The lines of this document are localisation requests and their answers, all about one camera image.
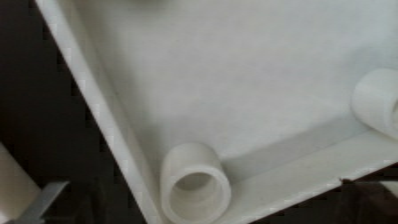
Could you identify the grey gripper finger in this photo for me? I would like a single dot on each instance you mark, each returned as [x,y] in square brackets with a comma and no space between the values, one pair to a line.
[32,215]

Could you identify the white square tabletop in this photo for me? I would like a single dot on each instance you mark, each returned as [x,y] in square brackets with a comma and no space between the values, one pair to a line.
[229,72]

